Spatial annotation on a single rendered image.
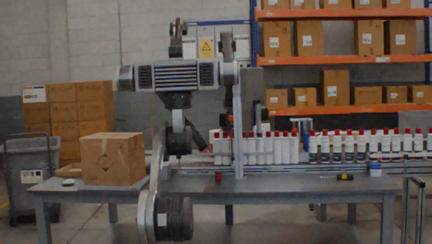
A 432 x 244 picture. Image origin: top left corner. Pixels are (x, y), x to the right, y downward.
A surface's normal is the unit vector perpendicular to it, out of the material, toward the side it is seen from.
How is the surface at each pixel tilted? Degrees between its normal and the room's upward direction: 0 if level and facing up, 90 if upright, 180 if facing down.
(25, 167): 93
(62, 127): 90
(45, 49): 90
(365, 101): 91
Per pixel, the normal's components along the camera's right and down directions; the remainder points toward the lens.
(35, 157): 0.30, 0.16
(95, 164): -0.24, 0.12
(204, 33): -0.02, 0.12
